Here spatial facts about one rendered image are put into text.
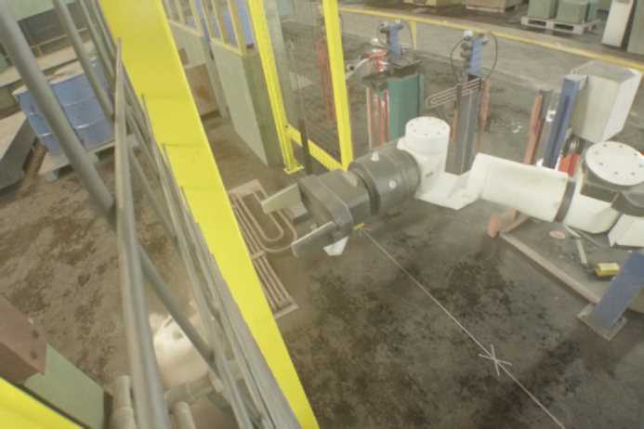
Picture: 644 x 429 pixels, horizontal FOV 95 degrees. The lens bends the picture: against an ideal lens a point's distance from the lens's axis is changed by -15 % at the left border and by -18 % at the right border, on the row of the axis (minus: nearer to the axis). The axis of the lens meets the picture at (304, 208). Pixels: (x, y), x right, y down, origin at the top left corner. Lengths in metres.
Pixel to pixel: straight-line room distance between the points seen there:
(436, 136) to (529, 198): 0.15
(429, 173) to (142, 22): 0.42
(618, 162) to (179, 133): 0.52
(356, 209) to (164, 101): 0.27
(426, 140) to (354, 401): 1.41
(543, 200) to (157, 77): 0.48
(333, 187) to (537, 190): 0.28
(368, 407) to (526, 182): 1.39
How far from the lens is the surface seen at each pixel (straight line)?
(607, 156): 0.55
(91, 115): 4.61
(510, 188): 0.53
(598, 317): 2.19
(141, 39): 0.33
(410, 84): 2.62
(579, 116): 2.44
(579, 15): 7.91
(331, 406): 1.75
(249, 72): 2.87
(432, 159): 0.53
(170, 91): 0.34
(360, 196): 0.46
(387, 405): 1.74
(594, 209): 0.54
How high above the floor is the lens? 1.65
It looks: 39 degrees down
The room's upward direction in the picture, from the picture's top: 11 degrees counter-clockwise
